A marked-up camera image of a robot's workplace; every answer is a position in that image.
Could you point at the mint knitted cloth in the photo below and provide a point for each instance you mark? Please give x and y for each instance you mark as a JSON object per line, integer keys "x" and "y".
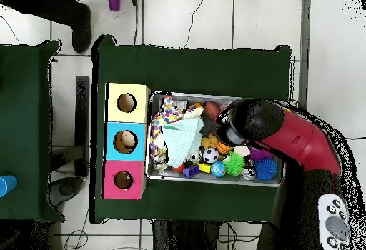
{"x": 183, "y": 138}

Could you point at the polka dot cloth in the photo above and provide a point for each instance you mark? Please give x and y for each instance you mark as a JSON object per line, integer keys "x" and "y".
{"x": 165, "y": 112}

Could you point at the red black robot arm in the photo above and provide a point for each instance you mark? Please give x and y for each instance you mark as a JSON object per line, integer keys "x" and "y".
{"x": 300, "y": 141}

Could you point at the shallow mesh bin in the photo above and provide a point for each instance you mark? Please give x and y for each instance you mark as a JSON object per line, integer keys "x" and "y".
{"x": 153, "y": 177}

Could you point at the wooden box with three holes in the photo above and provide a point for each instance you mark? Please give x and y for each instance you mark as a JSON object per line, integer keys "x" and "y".
{"x": 125, "y": 152}

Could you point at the orange plush toy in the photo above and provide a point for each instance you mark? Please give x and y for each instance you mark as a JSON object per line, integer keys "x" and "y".
{"x": 209, "y": 141}

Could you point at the small soccer ball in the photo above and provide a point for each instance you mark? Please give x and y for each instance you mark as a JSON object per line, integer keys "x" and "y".
{"x": 210, "y": 155}

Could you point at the blue building block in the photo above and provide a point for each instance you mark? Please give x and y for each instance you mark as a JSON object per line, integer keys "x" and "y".
{"x": 190, "y": 171}

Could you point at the globe print ball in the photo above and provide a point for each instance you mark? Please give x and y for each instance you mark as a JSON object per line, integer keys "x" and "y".
{"x": 218, "y": 169}

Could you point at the dark green table cloth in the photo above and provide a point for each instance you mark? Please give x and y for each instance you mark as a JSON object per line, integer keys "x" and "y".
{"x": 23, "y": 147}
{"x": 186, "y": 70}

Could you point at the green puffer ball with eyes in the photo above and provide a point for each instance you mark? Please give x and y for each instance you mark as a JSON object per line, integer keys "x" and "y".
{"x": 234, "y": 163}

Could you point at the blue puffer ball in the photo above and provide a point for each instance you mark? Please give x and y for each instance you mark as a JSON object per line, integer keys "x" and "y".
{"x": 266, "y": 170}

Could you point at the person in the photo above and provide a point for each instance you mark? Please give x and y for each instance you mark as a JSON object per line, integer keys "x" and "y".
{"x": 80, "y": 32}

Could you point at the purple plastic cup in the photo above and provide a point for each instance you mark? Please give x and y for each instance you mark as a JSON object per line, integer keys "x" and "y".
{"x": 114, "y": 3}

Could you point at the blue plastic cup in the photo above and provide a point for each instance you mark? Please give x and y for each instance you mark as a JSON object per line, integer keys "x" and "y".
{"x": 8, "y": 184}

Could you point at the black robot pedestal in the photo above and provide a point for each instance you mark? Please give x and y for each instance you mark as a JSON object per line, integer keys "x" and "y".
{"x": 183, "y": 235}

